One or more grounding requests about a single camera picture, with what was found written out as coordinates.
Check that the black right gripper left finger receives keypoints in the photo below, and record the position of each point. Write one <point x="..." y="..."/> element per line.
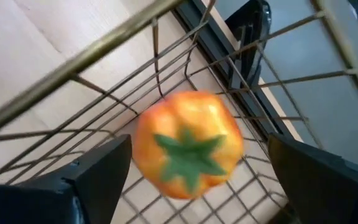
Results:
<point x="104" y="180"/>

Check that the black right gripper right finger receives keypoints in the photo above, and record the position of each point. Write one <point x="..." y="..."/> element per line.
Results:
<point x="315" y="186"/>

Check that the orange persimmon with green leaves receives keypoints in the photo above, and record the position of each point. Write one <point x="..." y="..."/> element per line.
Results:
<point x="185" y="124"/>

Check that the black clamp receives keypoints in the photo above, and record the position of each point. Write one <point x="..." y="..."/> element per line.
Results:
<point x="250" y="18"/>

